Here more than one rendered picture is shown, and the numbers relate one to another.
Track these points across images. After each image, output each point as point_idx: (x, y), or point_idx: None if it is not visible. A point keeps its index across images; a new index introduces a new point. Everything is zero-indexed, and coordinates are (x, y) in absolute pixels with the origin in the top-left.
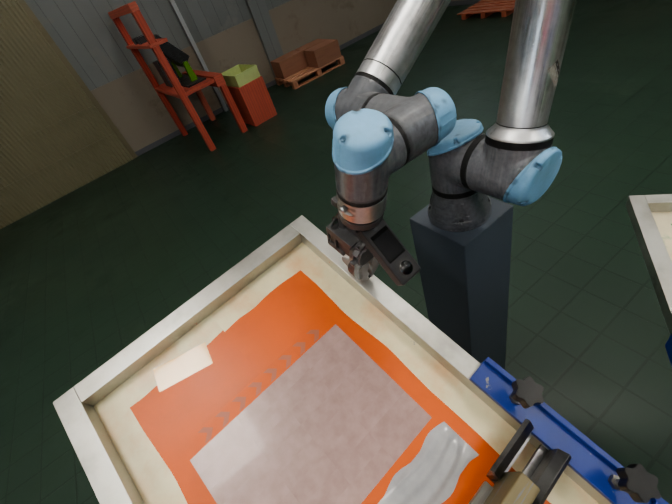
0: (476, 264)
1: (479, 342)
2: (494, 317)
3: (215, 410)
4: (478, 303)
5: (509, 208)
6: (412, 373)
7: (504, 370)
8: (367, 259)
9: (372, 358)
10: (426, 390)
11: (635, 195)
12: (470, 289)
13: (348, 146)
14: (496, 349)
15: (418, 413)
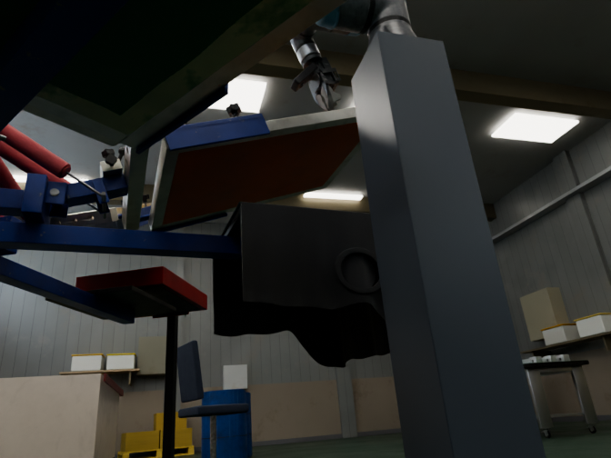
0: (360, 99)
1: (379, 227)
2: (388, 190)
3: (303, 175)
4: (368, 152)
5: (375, 34)
6: (281, 143)
7: (252, 114)
8: (314, 89)
9: (296, 144)
10: (270, 145)
11: None
12: (359, 129)
13: None
14: (406, 276)
15: (263, 153)
